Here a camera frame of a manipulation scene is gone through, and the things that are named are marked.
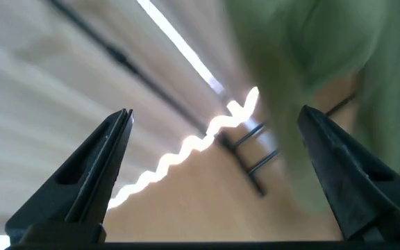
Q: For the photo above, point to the black clothes rack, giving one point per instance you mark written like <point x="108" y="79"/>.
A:
<point x="123" y="60"/>

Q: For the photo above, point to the beige curtain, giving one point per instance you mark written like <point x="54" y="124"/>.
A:
<point x="30" y="104"/>

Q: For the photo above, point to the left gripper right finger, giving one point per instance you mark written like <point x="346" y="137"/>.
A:
<point x="363" y="194"/>

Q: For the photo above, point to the green printed shirt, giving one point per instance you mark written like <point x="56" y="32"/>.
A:
<point x="307" y="41"/>

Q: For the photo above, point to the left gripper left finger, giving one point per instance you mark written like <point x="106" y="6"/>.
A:
<point x="82" y="194"/>

